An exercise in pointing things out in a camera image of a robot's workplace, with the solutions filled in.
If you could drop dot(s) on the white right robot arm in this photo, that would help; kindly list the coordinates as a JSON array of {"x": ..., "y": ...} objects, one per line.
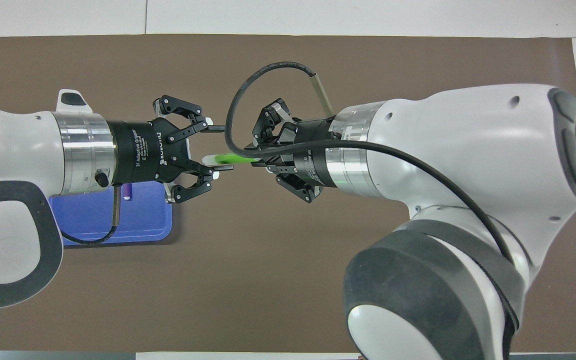
[{"x": 468, "y": 150}]

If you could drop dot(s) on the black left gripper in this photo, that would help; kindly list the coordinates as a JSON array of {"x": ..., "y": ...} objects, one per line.
[{"x": 143, "y": 150}]

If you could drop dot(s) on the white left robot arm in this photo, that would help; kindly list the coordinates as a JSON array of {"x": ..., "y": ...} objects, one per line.
[{"x": 13, "y": 145}]

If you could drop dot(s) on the green marker pen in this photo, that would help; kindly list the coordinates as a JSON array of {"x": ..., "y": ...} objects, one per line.
[{"x": 228, "y": 158}]

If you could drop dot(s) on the brown table mat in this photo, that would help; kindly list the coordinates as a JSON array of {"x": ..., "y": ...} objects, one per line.
[{"x": 268, "y": 275}]

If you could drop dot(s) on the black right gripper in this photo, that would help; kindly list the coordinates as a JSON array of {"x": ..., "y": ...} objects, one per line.
[{"x": 310, "y": 140}]

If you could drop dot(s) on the blue plastic tray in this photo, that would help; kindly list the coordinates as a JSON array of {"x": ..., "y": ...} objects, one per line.
[{"x": 143, "y": 220}]

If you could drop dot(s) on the purple marker pen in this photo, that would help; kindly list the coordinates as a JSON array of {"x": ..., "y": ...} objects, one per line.
[{"x": 127, "y": 192}]

